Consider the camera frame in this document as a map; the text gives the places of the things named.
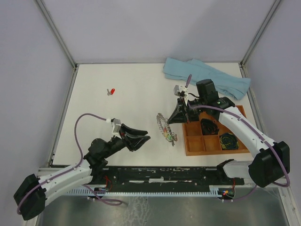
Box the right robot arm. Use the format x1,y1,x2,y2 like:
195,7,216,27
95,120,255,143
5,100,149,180
167,79,290,187

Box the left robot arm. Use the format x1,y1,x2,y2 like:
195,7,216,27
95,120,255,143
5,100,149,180
13,124,150,221

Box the wooden compartment tray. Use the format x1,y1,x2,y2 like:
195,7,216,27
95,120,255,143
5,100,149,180
182,112,249,156

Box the light blue cloth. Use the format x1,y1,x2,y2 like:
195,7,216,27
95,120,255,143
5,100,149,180
163,58,251,100

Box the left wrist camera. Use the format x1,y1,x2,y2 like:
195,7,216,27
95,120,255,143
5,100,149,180
106,118,122,138

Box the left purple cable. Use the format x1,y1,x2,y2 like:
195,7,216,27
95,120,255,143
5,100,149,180
16,113,123,215

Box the purple cable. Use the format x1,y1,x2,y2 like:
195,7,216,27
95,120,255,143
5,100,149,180
16,113,123,215
184,74,290,202

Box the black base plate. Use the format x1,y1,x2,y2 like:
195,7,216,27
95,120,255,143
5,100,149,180
90,166,244,186

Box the white slotted cable duct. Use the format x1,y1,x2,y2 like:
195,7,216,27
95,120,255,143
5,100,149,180
66,186,221,197

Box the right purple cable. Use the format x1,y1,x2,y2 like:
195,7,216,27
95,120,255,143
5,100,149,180
184,74,290,202

